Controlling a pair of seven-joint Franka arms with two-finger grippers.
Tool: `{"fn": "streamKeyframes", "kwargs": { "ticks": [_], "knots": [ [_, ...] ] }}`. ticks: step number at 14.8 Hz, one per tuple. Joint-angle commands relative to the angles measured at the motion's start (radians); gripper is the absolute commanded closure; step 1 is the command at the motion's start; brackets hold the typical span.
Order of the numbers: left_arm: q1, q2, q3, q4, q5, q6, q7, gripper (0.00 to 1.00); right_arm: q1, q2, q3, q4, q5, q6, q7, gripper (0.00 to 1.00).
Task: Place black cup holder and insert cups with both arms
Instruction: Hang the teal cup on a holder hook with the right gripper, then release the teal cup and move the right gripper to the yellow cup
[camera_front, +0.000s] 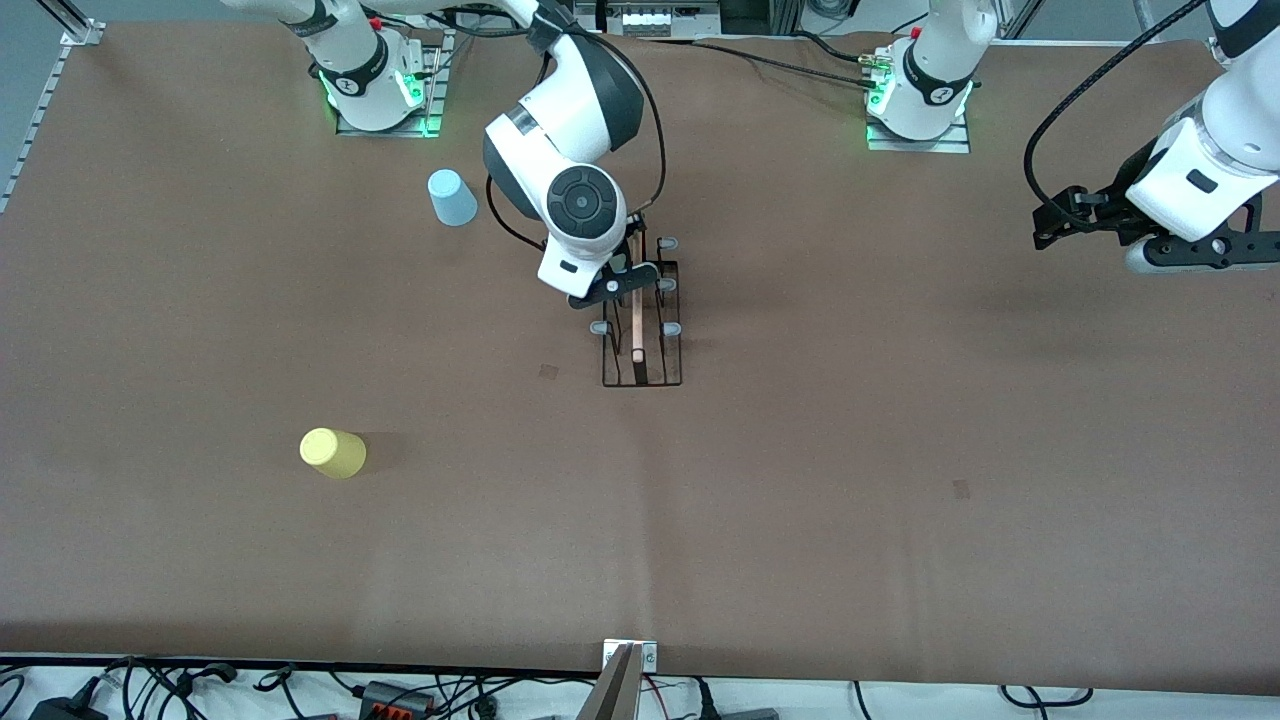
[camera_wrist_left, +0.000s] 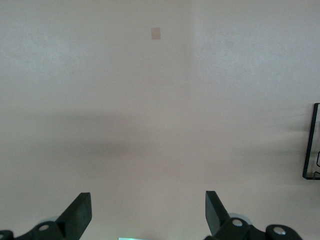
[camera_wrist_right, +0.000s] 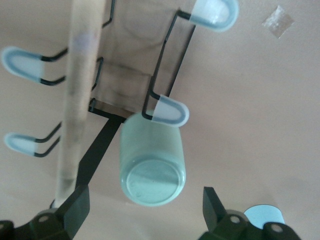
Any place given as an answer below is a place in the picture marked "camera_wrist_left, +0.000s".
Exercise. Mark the small square tape patch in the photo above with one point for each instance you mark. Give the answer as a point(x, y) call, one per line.
point(155, 33)

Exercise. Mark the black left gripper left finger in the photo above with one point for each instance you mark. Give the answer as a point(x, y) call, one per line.
point(77, 217)

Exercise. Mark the large table cover sheet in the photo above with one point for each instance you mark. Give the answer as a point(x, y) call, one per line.
point(150, 100)

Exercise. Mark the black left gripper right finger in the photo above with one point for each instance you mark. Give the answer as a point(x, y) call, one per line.
point(216, 215)

